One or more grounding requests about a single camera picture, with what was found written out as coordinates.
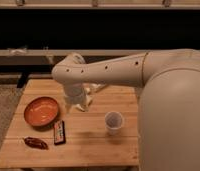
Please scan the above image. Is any black table leg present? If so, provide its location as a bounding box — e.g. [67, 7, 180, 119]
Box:
[17, 72, 30, 88]

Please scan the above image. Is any orange bowl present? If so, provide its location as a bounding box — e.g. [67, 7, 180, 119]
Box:
[24, 97, 59, 127]

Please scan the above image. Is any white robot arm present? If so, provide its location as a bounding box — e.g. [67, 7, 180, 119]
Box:
[52, 49, 200, 171]

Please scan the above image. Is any white paper cup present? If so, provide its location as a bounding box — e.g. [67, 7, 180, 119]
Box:
[105, 111, 124, 135]

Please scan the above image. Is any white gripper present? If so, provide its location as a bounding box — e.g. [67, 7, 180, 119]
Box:
[63, 84, 106, 112]

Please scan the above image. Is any grey wall rail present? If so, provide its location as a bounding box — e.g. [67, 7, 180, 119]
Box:
[0, 49, 200, 66]

